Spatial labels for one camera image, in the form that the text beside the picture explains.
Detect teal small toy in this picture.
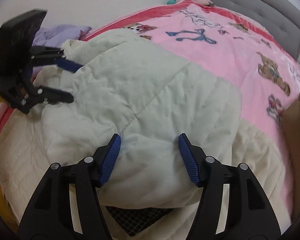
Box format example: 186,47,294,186
167,0,176,5

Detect pink cartoon fleece blanket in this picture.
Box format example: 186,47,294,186
0,0,300,225

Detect lavender crumpled cloth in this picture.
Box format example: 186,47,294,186
32,24,92,48

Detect cream quilted hooded jacket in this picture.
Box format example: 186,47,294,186
0,29,291,239

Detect folded brown garment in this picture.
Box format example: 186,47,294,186
281,94,300,219

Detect grey upholstered headboard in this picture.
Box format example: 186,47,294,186
211,0,300,60

